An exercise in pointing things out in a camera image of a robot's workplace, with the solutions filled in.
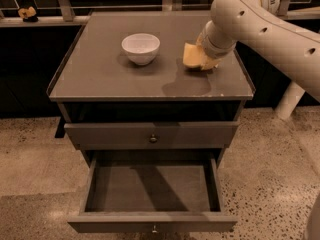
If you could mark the yellow sponge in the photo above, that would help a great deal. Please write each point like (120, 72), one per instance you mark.
(194, 57)

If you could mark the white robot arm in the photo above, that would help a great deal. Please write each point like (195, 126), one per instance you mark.
(270, 176)

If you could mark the grey top drawer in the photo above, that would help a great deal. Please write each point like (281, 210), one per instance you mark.
(130, 136)

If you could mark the grey drawer cabinet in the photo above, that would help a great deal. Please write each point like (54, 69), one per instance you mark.
(99, 84)

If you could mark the open grey middle drawer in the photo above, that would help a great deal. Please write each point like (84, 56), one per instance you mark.
(130, 191)

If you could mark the metal middle drawer knob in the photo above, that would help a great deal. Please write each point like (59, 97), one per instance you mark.
(154, 229)

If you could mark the white ceramic bowl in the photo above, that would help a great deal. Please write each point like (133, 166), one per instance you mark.
(141, 48)

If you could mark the white diagonal pole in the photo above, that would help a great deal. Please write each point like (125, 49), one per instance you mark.
(289, 101)

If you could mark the round metal top knob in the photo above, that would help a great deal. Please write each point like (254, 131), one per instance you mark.
(153, 138)

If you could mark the small yellow black object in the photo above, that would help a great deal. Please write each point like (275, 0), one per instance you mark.
(28, 14)

